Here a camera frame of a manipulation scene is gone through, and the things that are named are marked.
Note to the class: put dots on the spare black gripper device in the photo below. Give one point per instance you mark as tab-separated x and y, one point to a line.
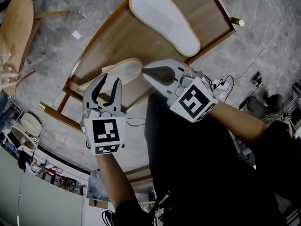
257	79

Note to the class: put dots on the person's black floral shirt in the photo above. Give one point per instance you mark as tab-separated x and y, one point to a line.
200	168

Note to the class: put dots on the white paper scrap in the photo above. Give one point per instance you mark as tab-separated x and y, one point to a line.
76	34

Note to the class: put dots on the white power strip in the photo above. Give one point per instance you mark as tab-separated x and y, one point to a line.
219	85

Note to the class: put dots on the white shoe insole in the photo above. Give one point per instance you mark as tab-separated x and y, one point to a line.
162	18

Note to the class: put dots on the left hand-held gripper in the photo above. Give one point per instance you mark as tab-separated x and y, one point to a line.
105	131

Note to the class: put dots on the white tan-edged slipper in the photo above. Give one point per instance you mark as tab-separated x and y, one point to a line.
127	70

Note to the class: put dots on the person's left forearm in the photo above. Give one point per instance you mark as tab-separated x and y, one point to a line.
115	180

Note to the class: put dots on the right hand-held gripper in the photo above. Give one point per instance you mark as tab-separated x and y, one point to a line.
195	100

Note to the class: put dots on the oval wooden coffee table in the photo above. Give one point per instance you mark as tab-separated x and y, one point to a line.
16	20

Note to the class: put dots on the blue grey painting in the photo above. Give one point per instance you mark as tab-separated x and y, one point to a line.
97	187

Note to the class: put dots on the person's right forearm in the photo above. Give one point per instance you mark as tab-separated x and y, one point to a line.
237	123

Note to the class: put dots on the wooden shoe rack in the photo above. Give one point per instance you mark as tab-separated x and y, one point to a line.
113	43

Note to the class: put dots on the bouquet with pink ribbons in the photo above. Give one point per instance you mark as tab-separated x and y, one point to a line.
9	69

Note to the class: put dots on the row of assorted shelf items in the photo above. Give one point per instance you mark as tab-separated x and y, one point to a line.
58	180

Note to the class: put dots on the brown wooden steps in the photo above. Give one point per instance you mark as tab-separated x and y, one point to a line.
138	175

